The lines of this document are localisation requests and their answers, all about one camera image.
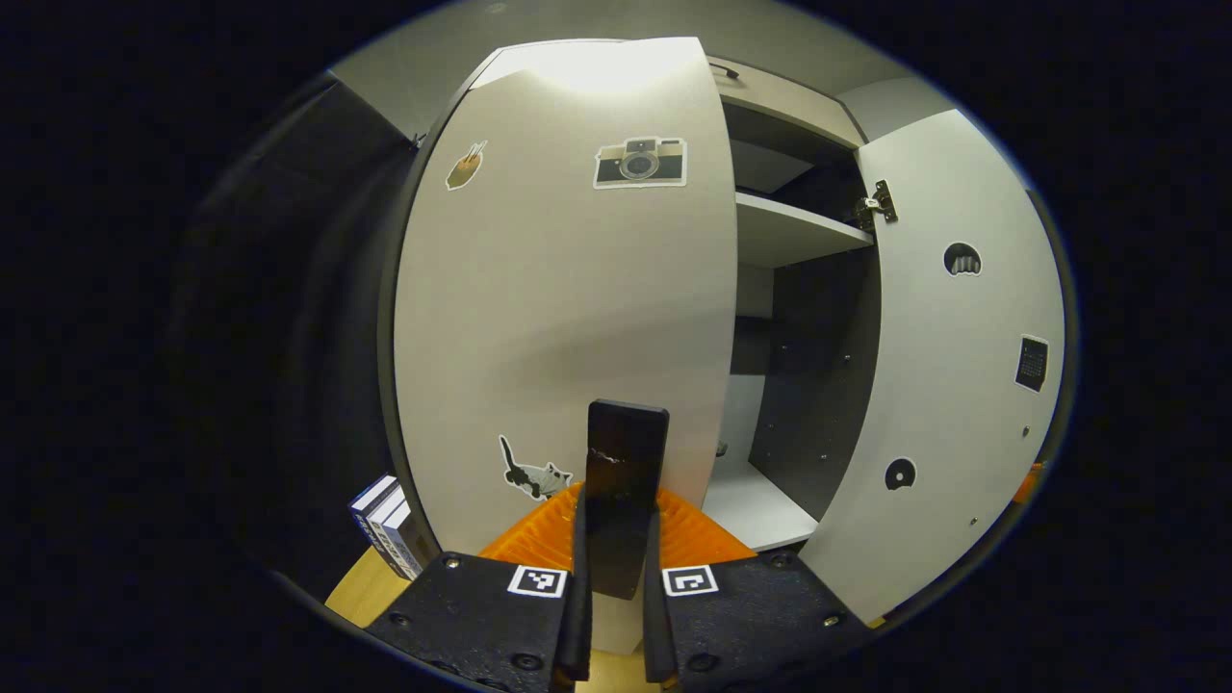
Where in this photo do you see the grey double-door shoe cabinet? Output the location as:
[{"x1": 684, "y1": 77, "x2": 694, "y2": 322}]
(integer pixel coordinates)
[{"x1": 377, "y1": 37, "x2": 1079, "y2": 655}]

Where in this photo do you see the grey cabinet drawer front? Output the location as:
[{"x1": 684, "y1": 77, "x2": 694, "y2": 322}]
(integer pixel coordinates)
[{"x1": 707, "y1": 56, "x2": 862, "y2": 150}]

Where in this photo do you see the metal door hinge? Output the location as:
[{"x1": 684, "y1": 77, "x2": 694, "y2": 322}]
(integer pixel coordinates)
[{"x1": 855, "y1": 180, "x2": 899, "y2": 232}]

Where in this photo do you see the black backdrop cloth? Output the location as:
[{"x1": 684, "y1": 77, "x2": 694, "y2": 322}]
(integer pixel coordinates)
[{"x1": 164, "y1": 77, "x2": 424, "y2": 578}]

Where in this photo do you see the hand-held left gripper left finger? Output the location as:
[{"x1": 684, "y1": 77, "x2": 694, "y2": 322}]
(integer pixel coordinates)
[{"x1": 364, "y1": 481, "x2": 593, "y2": 693}]

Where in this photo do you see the grey cabinet door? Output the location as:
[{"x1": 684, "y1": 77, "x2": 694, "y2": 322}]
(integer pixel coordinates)
[
  {"x1": 393, "y1": 37, "x2": 740, "y2": 655},
  {"x1": 797, "y1": 108, "x2": 1067, "y2": 627}
]

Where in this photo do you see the grey cabinet shelf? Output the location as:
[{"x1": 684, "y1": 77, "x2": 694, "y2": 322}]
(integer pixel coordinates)
[
  {"x1": 734, "y1": 191, "x2": 875, "y2": 269},
  {"x1": 701, "y1": 457, "x2": 819, "y2": 552}
]

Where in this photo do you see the black door handle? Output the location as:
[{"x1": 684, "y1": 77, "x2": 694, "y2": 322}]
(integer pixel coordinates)
[{"x1": 583, "y1": 398, "x2": 671, "y2": 601}]

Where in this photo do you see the grey cabinet bottom shelf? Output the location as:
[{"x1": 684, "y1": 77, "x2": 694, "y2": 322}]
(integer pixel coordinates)
[{"x1": 701, "y1": 457, "x2": 819, "y2": 552}]

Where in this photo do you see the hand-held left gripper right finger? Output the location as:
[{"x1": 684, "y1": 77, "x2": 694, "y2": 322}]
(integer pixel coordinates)
[{"x1": 643, "y1": 486, "x2": 872, "y2": 689}]

